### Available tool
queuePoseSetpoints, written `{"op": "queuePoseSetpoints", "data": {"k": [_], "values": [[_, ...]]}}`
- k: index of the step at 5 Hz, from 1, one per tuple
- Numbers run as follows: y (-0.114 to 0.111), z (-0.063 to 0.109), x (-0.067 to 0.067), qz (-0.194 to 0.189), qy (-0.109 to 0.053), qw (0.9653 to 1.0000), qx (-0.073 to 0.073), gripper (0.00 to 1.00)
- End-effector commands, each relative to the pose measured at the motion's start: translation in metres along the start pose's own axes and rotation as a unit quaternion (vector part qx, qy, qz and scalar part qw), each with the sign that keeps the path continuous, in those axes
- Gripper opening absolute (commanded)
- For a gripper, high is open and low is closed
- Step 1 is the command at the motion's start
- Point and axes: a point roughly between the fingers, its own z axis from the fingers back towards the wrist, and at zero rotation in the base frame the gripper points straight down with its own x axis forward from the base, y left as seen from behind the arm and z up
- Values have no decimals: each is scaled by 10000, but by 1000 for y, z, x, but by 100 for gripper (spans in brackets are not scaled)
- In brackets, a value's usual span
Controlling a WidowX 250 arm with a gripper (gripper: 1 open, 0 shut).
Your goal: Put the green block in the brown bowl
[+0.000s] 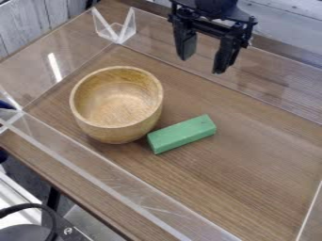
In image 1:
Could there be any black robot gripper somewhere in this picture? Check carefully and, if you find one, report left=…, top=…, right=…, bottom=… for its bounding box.
left=168, top=0, right=258, bottom=74

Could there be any green rectangular block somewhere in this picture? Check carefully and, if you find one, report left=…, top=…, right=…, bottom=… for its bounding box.
left=147, top=115, right=217, bottom=154

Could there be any light brown wooden bowl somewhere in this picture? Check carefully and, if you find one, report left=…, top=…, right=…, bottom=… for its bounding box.
left=70, top=66, right=163, bottom=144

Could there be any black table leg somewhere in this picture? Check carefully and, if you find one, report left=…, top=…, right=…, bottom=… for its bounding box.
left=47, top=187, right=60, bottom=211

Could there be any clear acrylic corner bracket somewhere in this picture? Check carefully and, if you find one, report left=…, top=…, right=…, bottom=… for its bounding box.
left=91, top=8, right=136, bottom=44

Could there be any clear acrylic tray wall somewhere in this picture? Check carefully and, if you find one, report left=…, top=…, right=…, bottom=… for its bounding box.
left=0, top=91, right=242, bottom=241

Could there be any grey metal base plate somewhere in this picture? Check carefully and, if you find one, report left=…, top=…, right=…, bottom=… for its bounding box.
left=42, top=211, right=94, bottom=241

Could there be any black curved cable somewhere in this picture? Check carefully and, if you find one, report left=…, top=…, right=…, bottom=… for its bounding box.
left=0, top=202, right=59, bottom=241

